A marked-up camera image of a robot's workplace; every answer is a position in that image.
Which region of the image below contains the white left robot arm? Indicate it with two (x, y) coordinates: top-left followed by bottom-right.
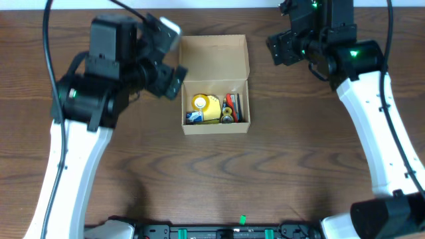
(25, 15), (187, 238)

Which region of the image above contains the white blue staples box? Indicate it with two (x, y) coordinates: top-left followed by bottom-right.
(185, 111), (204, 125)

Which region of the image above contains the yellow tape roll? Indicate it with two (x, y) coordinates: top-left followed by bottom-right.
(191, 94), (210, 112)

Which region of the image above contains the yellow sticky notepad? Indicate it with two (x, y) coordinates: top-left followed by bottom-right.
(203, 95), (221, 121)

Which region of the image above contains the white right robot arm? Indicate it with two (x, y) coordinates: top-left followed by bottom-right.
(266, 0), (424, 238)

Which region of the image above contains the green clip on rail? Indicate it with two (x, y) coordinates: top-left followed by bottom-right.
(239, 214), (246, 226)

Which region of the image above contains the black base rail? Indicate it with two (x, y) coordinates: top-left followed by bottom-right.
(132, 223), (323, 239)

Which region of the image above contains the black correction tape dispenser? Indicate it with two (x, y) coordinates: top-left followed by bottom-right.
(220, 99), (234, 123)

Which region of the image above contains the brown cardboard box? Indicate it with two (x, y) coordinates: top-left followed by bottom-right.
(179, 35), (250, 135)

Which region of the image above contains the yellow highlighter pen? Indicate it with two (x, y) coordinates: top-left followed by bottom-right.
(198, 119), (220, 125)

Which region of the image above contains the red black stapler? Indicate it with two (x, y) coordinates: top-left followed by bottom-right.
(226, 94), (242, 123)

